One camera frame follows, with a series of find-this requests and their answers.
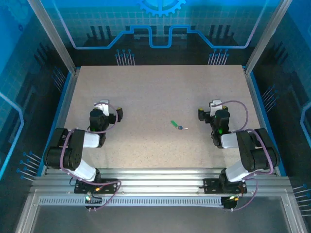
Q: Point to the blue headed metal key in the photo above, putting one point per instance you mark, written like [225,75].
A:
[181,127]

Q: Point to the green plastic key tag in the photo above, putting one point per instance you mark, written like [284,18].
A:
[174,123]

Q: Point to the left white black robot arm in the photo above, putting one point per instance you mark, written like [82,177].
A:
[88,140]

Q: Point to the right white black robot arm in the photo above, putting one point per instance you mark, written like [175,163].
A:
[229,140]

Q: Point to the grey metal lower shelf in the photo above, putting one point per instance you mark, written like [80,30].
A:
[158,218]

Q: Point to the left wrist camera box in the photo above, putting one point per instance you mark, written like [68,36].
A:
[104,108]

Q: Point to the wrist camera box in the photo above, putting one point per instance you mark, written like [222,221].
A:
[104,108]
[215,106]

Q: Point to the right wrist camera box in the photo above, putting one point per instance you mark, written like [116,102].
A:
[215,106]

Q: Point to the aluminium table side rail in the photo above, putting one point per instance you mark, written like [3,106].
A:
[65,102]
[255,97]

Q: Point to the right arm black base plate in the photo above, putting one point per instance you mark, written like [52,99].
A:
[211,187]

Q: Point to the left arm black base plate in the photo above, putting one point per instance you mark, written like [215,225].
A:
[109,187]

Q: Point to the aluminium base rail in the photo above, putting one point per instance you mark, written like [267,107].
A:
[158,179]

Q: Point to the black controller bracket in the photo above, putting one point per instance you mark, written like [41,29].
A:
[93,208]
[229,206]

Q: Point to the aluminium enclosure post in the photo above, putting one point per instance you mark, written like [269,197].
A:
[267,36]
[53,36]

